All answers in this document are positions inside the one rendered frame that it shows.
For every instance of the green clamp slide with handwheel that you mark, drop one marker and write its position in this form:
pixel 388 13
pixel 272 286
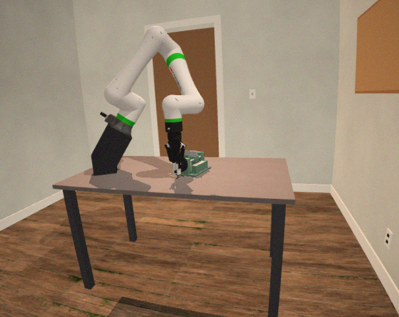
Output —
pixel 198 166

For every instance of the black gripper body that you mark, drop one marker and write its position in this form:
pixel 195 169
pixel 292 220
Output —
pixel 177 137

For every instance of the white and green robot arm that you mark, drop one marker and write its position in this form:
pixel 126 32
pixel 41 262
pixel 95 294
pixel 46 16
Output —
pixel 118 93

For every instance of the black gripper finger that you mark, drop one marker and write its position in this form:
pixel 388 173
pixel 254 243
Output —
pixel 179 156
pixel 171 155

